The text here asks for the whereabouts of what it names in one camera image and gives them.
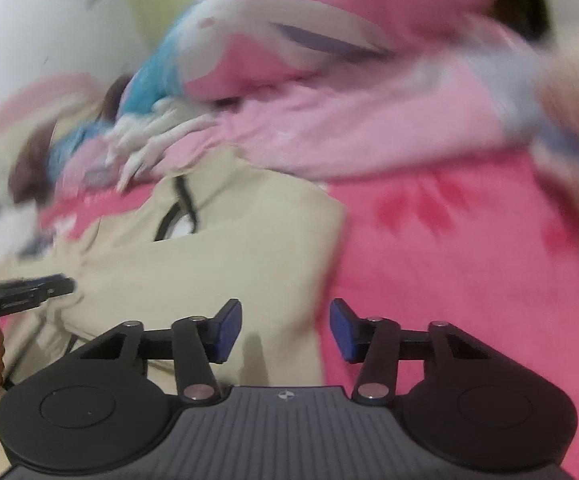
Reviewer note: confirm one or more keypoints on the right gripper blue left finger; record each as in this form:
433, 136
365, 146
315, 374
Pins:
198, 342

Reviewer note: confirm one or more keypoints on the crumpled white cloth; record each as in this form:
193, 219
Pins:
137, 142

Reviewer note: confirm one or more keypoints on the light blue crumpled garment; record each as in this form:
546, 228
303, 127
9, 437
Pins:
64, 148

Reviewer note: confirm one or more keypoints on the light pink quilt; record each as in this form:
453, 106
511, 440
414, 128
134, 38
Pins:
360, 119

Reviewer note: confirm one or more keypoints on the white folded garment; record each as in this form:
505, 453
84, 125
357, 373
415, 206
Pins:
19, 229

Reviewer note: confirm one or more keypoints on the dark brown garment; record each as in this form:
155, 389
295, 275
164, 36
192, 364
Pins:
28, 179

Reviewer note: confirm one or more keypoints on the beige zip hoodie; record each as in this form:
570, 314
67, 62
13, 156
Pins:
223, 230

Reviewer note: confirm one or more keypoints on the large pink blue cartoon pillow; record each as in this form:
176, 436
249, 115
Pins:
223, 49

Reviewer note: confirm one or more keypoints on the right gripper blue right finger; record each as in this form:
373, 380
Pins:
372, 342

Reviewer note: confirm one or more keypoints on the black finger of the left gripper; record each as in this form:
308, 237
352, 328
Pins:
30, 293

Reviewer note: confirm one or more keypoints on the pink magenta floral bed blanket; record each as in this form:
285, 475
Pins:
480, 246

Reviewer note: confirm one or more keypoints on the brown wooden door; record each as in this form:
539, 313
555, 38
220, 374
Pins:
529, 18

